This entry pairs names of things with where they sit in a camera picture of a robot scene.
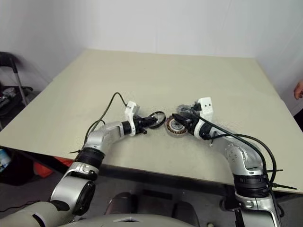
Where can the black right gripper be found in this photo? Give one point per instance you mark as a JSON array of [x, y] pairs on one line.
[[195, 114]]

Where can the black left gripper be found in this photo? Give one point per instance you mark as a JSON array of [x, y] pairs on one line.
[[140, 126]]

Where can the grey toothed motor end cap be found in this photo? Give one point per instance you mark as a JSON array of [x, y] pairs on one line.
[[182, 108]]

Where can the motor stator with copper windings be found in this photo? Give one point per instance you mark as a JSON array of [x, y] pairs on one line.
[[171, 128]]

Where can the silver spoked black-rimmed rotor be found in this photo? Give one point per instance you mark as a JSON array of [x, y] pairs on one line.
[[162, 118]]

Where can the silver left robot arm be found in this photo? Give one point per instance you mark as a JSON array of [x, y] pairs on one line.
[[99, 137]]

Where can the bystander bare hand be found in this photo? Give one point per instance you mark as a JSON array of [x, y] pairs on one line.
[[299, 89]]

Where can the black rectangular floor block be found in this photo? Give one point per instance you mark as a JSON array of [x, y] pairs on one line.
[[156, 194]]

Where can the dark rounded shape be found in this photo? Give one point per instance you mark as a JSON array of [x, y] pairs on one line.
[[120, 203]]

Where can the grey robot torso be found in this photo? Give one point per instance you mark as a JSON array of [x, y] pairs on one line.
[[165, 221]]

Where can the orange object under table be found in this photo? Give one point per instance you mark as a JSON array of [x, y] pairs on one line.
[[41, 170]]

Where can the grey metal stand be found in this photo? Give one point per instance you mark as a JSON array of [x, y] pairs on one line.
[[17, 80]]

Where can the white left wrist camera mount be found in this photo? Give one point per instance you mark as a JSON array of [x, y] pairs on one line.
[[130, 108]]

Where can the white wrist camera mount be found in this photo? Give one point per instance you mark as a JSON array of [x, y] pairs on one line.
[[206, 104], [130, 108]]

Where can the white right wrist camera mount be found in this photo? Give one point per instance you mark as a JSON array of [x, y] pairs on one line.
[[206, 104]]

